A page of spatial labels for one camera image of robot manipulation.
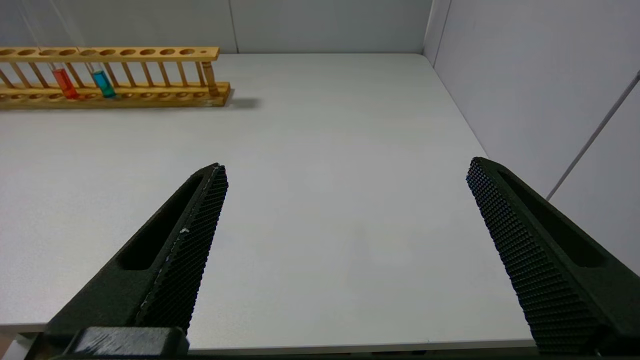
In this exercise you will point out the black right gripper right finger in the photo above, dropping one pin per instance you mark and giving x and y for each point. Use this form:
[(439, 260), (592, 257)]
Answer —
[(550, 260)]

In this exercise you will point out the test tube with teal pigment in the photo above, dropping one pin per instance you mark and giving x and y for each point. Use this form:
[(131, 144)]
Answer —
[(103, 82)]

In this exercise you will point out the wooden test tube rack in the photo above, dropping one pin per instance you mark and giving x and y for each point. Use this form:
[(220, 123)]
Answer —
[(115, 95)]

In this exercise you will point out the test tube with red pigment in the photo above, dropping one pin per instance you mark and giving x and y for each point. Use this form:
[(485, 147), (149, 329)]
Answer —
[(65, 82)]

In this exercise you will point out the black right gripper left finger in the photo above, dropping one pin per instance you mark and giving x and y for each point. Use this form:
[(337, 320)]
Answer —
[(165, 265)]

